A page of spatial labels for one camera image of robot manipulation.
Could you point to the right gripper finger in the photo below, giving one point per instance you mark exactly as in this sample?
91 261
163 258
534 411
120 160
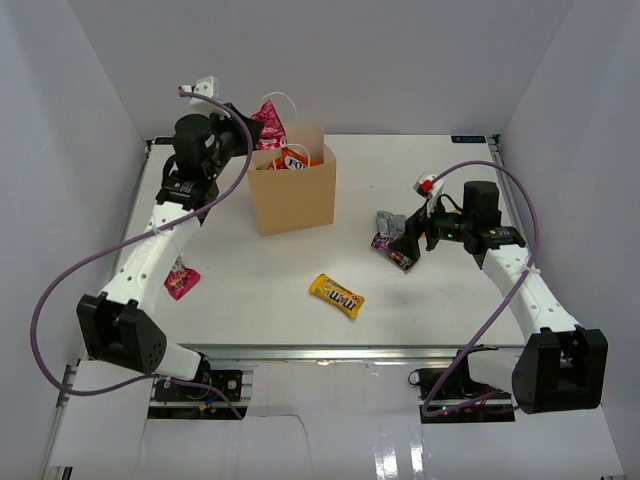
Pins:
407 244
418 222

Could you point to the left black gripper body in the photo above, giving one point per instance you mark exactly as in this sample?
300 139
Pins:
231 141

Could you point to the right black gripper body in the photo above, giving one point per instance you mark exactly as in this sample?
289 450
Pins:
448 227

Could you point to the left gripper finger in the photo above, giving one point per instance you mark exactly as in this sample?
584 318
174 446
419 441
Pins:
249 136
251 123

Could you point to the pink candy packet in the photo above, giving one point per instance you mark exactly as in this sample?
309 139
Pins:
273 135
180 279

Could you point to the brown M&M's packet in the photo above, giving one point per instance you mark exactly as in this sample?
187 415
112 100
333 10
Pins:
402 261

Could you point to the colourful Fox's candy bag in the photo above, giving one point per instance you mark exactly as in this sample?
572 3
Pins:
290 159

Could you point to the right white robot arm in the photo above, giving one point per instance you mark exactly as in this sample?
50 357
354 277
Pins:
562 365

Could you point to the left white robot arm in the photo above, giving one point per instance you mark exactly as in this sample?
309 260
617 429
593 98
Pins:
116 324

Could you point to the brown paper bag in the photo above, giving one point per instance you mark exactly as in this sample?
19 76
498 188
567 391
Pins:
291 200

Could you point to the silver foil snack packet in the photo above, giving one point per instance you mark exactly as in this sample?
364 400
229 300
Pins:
390 225

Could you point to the yellow M&M's packet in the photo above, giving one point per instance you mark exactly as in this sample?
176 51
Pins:
336 295

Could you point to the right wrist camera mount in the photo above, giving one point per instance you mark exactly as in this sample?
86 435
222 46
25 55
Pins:
428 187

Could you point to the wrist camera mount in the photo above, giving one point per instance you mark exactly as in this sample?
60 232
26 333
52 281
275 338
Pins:
208 87
428 187

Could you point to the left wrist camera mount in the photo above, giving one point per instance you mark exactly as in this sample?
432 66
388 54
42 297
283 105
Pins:
208 87

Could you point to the aluminium table frame rail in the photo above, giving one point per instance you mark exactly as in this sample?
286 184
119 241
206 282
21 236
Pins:
314 353

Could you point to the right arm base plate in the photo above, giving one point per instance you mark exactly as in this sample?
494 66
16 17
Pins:
497 409

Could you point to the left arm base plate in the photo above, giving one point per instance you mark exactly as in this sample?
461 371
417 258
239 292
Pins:
229 382

